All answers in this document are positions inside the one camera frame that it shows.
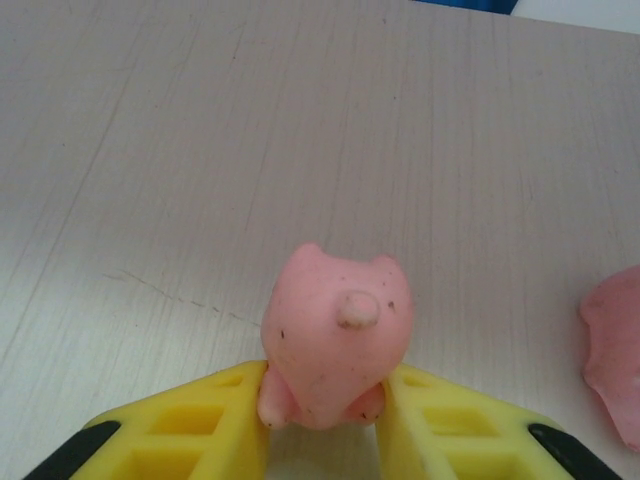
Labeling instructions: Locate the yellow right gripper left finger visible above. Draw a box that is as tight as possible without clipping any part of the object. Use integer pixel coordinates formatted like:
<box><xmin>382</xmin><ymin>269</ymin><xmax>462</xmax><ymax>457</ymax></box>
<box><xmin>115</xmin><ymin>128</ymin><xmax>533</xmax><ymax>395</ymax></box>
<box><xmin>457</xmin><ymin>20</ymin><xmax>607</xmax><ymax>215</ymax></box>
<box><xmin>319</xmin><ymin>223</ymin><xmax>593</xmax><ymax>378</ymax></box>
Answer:
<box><xmin>29</xmin><ymin>360</ymin><xmax>274</xmax><ymax>480</ymax></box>

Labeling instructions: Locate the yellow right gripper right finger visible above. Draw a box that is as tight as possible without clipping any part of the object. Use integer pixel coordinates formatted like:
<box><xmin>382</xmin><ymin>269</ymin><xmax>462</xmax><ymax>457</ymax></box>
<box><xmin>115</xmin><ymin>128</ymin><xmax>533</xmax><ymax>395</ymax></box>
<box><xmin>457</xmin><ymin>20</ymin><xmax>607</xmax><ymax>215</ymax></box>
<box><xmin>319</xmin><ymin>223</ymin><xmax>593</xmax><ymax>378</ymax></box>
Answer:
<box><xmin>374</xmin><ymin>363</ymin><xmax>619</xmax><ymax>480</ymax></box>

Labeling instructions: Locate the pink pig toy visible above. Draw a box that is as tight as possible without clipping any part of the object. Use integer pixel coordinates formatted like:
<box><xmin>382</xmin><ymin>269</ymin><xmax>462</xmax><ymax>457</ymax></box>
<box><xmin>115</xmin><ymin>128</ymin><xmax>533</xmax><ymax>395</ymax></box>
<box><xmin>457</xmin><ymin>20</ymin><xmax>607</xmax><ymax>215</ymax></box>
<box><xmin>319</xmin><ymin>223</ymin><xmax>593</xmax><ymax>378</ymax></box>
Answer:
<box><xmin>256</xmin><ymin>242</ymin><xmax>417</xmax><ymax>432</ymax></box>
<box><xmin>578</xmin><ymin>264</ymin><xmax>640</xmax><ymax>454</ymax></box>

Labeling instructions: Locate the white two-tier shelf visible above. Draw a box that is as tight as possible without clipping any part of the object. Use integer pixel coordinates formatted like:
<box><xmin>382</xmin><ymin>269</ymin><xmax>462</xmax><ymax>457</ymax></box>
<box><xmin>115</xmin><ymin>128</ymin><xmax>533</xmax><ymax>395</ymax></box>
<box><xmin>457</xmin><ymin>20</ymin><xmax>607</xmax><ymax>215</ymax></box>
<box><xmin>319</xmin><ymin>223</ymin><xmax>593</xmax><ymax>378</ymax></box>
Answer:
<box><xmin>0</xmin><ymin>0</ymin><xmax>640</xmax><ymax>480</ymax></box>

